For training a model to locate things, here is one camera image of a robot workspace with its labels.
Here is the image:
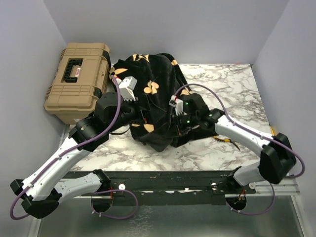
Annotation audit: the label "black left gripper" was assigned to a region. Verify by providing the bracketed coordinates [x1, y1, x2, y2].
[108, 93, 166, 133]

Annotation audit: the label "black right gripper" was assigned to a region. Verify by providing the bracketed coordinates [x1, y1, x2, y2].
[165, 111, 199, 139]

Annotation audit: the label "black yellow flower pillowcase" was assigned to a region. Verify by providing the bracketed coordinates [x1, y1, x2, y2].
[110, 53, 208, 152]

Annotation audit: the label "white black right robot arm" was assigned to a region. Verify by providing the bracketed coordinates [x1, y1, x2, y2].
[169, 93, 296, 193]

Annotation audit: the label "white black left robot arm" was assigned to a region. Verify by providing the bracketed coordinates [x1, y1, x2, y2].
[10, 90, 150, 220]

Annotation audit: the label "tan plastic tool case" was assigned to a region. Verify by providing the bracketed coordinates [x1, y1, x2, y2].
[44, 42, 111, 125]

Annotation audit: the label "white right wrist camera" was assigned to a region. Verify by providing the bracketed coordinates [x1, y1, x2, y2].
[169, 95, 184, 116]

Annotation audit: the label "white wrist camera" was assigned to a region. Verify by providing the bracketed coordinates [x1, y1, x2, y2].
[169, 95, 184, 116]
[117, 76, 137, 101]

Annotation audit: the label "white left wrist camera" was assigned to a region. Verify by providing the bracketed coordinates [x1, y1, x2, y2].
[117, 76, 137, 101]

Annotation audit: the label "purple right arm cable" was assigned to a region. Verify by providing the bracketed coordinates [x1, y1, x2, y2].
[172, 83, 306, 179]

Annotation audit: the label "yellow handled pliers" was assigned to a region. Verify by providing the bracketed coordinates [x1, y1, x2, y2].
[213, 136, 240, 151]

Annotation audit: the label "black mounting rail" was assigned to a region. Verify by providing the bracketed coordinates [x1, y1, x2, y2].
[81, 170, 262, 207]

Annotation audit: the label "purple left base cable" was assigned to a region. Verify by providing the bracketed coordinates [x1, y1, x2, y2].
[90, 189, 139, 220]

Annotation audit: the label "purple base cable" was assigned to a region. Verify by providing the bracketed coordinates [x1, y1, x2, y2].
[90, 189, 139, 220]
[226, 181, 276, 216]

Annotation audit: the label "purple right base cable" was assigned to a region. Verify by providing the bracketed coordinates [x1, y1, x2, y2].
[226, 181, 276, 216]

